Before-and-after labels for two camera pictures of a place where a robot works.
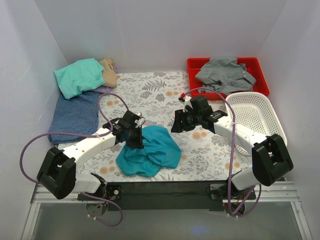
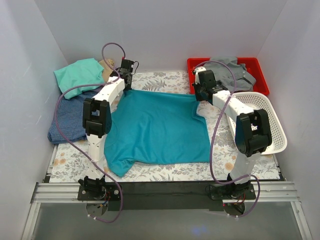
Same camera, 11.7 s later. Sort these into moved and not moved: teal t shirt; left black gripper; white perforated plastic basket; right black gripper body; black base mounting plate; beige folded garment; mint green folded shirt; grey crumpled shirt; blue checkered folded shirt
Moved: teal t shirt; left black gripper; right black gripper body
Not moved: blue checkered folded shirt; grey crumpled shirt; black base mounting plate; white perforated plastic basket; mint green folded shirt; beige folded garment
